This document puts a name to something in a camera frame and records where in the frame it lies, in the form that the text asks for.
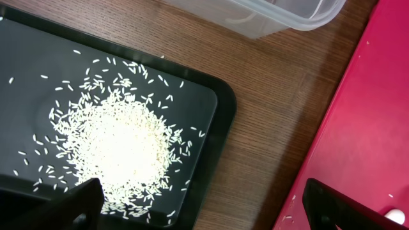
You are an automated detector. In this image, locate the white rice pile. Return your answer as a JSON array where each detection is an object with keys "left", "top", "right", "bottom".
[{"left": 8, "top": 48, "right": 207, "bottom": 225}]

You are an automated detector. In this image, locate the black plastic tray bin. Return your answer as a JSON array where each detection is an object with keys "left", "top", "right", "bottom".
[{"left": 1, "top": 4, "right": 236, "bottom": 229}]

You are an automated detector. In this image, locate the clear plastic bin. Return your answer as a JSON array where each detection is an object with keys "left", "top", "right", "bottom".
[{"left": 165, "top": 0, "right": 346, "bottom": 39}]

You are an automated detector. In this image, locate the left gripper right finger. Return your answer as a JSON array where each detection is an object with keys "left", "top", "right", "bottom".
[{"left": 302, "top": 178, "right": 408, "bottom": 230}]

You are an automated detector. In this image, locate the white plastic spoon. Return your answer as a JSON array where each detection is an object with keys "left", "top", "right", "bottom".
[{"left": 384, "top": 209, "right": 406, "bottom": 225}]

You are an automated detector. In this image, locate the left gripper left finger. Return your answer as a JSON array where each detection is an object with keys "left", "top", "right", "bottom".
[{"left": 1, "top": 178, "right": 104, "bottom": 230}]

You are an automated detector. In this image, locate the red serving tray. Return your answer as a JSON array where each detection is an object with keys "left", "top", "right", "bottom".
[{"left": 274, "top": 0, "right": 408, "bottom": 229}]

